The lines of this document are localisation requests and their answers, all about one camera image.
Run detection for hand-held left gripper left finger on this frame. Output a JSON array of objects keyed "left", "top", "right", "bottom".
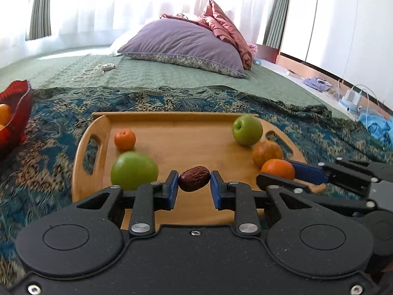
[{"left": 74, "top": 170, "right": 179, "bottom": 238}]

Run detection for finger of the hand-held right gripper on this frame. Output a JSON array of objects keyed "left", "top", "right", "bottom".
[
  {"left": 287, "top": 157, "right": 393, "bottom": 196},
  {"left": 256, "top": 174, "right": 377, "bottom": 213}
]

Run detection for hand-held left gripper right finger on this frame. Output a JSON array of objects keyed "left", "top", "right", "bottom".
[{"left": 210, "top": 170, "right": 326, "bottom": 236}]

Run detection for dark red date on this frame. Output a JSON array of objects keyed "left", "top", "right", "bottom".
[{"left": 179, "top": 166, "right": 211, "bottom": 192}]

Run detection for large orange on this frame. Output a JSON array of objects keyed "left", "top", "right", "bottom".
[{"left": 252, "top": 140, "right": 283, "bottom": 169}]

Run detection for green apple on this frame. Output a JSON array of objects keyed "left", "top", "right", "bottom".
[
  {"left": 111, "top": 151, "right": 159, "bottom": 192},
  {"left": 232, "top": 114, "right": 264, "bottom": 146}
]

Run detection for wooden tray with handles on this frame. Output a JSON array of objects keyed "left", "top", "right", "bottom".
[{"left": 71, "top": 112, "right": 326, "bottom": 231}]

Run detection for small mandarin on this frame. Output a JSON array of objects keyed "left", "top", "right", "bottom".
[{"left": 114, "top": 128, "right": 136, "bottom": 152}]

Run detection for blue cloth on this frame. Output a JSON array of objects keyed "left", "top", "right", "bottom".
[{"left": 358, "top": 112, "right": 393, "bottom": 148}]

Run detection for lavender clothes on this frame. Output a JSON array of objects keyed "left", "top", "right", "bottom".
[{"left": 303, "top": 75, "right": 334, "bottom": 93}]

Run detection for green quilted bedspread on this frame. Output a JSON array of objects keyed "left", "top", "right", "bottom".
[{"left": 0, "top": 44, "right": 360, "bottom": 120}]

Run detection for brown wooden headboard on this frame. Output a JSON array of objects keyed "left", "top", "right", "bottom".
[{"left": 255, "top": 44, "right": 280, "bottom": 63}]

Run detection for teal paisley blanket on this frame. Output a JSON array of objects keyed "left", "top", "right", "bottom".
[{"left": 0, "top": 85, "right": 393, "bottom": 271}]

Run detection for purple pillow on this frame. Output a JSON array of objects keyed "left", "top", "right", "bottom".
[{"left": 117, "top": 18, "right": 249, "bottom": 79}]

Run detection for white wardrobe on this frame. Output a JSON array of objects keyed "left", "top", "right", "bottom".
[{"left": 278, "top": 0, "right": 393, "bottom": 105}]

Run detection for green curtain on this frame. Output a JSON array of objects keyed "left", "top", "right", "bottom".
[
  {"left": 263, "top": 0, "right": 292, "bottom": 50},
  {"left": 25, "top": 0, "right": 53, "bottom": 41}
]

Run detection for pink duvet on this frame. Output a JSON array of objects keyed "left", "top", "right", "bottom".
[{"left": 160, "top": 0, "right": 258, "bottom": 70}]

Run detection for red glass bowl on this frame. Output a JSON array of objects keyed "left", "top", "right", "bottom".
[{"left": 0, "top": 80, "right": 34, "bottom": 157}]

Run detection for orange fruit in bowl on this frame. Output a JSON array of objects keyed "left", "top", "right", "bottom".
[{"left": 0, "top": 104, "right": 12, "bottom": 125}]

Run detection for white sheer curtain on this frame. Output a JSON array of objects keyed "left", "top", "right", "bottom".
[{"left": 0, "top": 0, "right": 277, "bottom": 65}]

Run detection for white charger with cable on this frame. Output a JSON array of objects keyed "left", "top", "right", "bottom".
[{"left": 72, "top": 63, "right": 115, "bottom": 83}]

